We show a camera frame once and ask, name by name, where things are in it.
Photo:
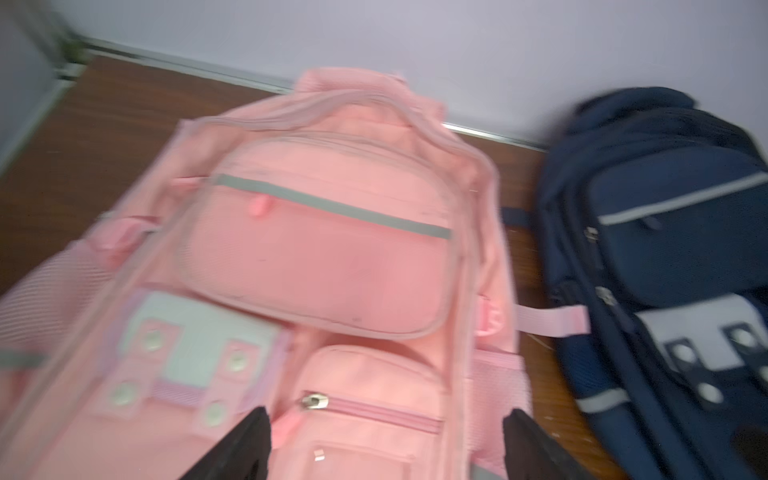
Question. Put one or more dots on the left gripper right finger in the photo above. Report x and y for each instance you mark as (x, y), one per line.
(532, 454)

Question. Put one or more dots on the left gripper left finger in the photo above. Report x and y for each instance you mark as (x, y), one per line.
(234, 450)

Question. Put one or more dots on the pink backpack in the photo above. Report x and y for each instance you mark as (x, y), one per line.
(332, 260)

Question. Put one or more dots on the navy blue backpack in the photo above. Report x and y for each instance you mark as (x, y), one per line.
(652, 215)

